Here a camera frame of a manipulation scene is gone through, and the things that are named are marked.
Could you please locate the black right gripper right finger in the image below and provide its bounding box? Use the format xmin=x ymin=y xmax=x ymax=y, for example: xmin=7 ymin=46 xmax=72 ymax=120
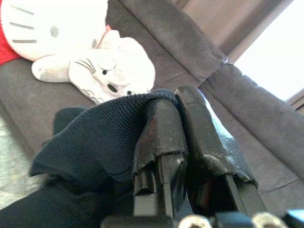
xmin=175 ymin=85 xmax=266 ymax=217

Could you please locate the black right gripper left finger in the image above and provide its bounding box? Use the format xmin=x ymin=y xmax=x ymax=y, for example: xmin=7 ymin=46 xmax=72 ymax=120
xmin=133 ymin=97 xmax=190 ymax=218

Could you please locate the black ribbed knit garment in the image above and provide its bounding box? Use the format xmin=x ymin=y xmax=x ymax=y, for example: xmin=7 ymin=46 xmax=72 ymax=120
xmin=0 ymin=88 xmax=181 ymax=228

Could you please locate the Totoro plush toy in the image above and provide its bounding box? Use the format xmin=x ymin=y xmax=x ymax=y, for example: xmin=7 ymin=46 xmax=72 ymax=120
xmin=31 ymin=29 xmax=156 ymax=105

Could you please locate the dark brown sofa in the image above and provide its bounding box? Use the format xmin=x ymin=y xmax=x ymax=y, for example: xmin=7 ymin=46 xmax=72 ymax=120
xmin=0 ymin=0 xmax=304 ymax=214

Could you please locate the pink Hello Kitty cushion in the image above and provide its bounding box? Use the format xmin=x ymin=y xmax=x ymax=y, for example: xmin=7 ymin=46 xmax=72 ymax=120
xmin=0 ymin=0 xmax=109 ymax=62

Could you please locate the red cushion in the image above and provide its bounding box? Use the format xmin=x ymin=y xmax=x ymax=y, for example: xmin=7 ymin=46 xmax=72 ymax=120
xmin=0 ymin=23 xmax=22 ymax=66

